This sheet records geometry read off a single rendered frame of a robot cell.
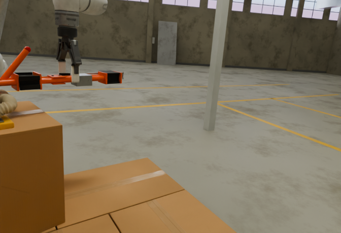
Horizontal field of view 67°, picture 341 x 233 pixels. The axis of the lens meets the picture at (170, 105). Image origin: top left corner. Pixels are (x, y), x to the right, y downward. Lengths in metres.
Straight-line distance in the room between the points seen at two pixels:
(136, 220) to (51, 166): 0.40
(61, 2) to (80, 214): 0.84
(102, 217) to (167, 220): 0.26
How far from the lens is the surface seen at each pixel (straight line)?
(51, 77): 1.12
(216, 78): 3.76
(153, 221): 1.15
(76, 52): 1.09
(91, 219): 1.17
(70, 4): 1.12
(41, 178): 1.04
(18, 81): 1.07
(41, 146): 0.99
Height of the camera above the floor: 1.25
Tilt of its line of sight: 14 degrees down
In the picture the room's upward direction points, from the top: 4 degrees clockwise
